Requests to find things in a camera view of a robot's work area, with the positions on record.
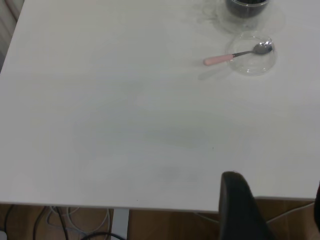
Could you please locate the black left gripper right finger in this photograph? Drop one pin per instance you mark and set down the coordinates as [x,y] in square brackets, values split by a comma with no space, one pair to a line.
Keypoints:
[317,207]

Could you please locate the dark coffee beans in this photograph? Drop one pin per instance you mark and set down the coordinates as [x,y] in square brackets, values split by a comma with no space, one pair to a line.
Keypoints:
[246,8]

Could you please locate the clear glass saucer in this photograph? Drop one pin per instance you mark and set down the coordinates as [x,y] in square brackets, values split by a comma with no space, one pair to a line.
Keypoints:
[252,66]

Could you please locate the white table leg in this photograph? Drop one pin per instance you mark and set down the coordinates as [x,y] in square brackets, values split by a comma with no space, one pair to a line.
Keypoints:
[121,225]

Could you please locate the clear double-wall glass cup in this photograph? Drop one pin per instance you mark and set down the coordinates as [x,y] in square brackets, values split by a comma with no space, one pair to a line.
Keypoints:
[220,23]

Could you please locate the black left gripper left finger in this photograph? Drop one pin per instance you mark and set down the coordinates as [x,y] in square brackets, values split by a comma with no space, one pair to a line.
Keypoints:
[237,212]

